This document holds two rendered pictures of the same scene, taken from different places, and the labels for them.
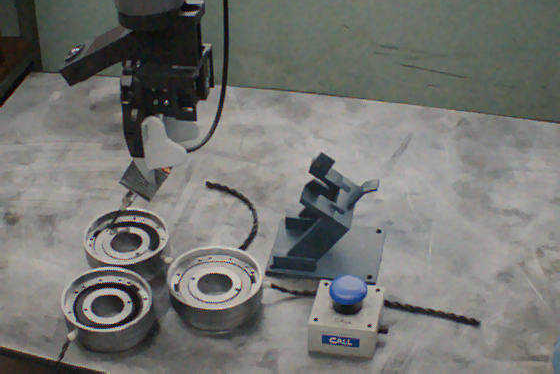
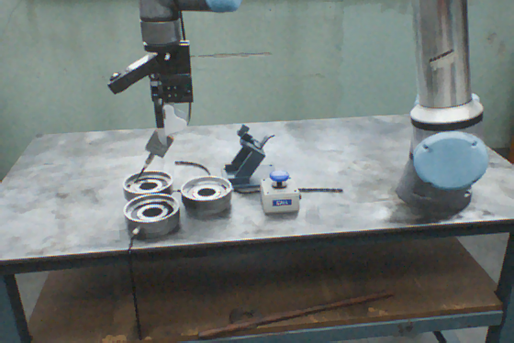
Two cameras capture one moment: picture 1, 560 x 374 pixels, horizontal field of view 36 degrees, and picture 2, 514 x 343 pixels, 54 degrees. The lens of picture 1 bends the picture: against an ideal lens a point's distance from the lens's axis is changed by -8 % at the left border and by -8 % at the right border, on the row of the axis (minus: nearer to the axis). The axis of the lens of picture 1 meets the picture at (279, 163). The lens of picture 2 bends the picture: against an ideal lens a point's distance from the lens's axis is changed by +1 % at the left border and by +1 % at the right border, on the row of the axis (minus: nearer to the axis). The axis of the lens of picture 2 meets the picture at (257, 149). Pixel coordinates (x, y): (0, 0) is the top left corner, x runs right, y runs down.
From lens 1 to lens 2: 37 cm
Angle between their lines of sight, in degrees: 21
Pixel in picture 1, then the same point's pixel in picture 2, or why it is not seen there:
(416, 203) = (282, 154)
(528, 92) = not seen: hidden behind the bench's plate
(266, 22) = not seen: hidden behind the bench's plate
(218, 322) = (216, 207)
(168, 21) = (176, 48)
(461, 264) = (318, 171)
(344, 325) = (283, 193)
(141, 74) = (162, 78)
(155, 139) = (169, 116)
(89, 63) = (128, 78)
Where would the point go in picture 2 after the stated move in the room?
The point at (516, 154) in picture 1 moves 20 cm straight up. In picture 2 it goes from (319, 131) to (323, 61)
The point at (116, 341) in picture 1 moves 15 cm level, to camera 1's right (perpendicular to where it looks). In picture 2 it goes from (165, 226) to (241, 210)
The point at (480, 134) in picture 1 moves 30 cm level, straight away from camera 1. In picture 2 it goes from (297, 127) to (283, 95)
